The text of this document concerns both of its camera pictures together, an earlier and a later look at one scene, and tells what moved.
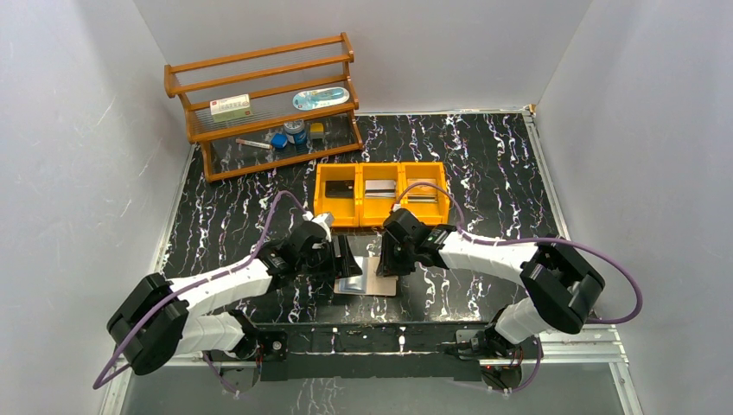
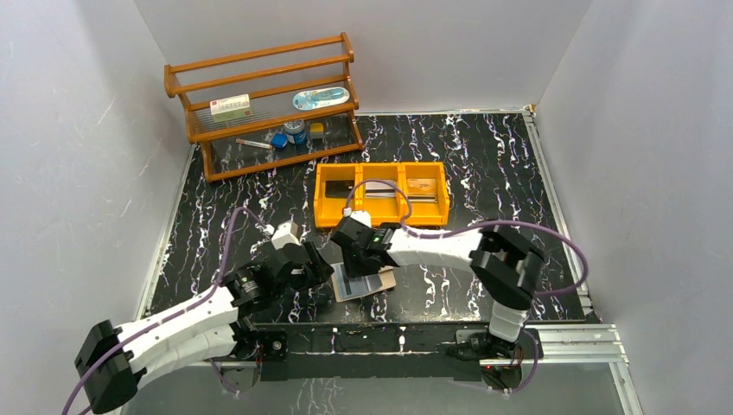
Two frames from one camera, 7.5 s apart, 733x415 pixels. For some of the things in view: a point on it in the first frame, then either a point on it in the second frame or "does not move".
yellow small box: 316,130 does not move
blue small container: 279,140 does not move
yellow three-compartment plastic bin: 360,194 does not move
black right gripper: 387,264 → 351,269
